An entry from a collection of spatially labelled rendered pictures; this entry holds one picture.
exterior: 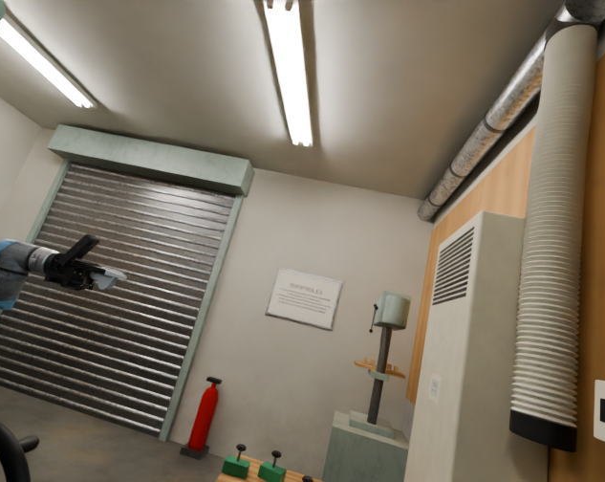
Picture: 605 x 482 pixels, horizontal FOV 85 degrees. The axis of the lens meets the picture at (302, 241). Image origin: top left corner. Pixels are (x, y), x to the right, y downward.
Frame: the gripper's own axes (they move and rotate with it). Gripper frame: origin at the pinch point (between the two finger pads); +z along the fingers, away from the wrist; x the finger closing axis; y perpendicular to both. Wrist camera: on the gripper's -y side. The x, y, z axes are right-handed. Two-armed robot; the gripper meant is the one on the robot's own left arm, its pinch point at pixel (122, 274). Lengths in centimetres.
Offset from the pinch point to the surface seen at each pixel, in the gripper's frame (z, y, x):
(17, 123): -281, -100, -269
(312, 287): 77, -12, -216
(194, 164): -68, -98, -226
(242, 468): 51, 73, -56
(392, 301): 115, -16, -100
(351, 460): 113, 79, -102
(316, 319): 88, 16, -211
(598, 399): 125, -3, 25
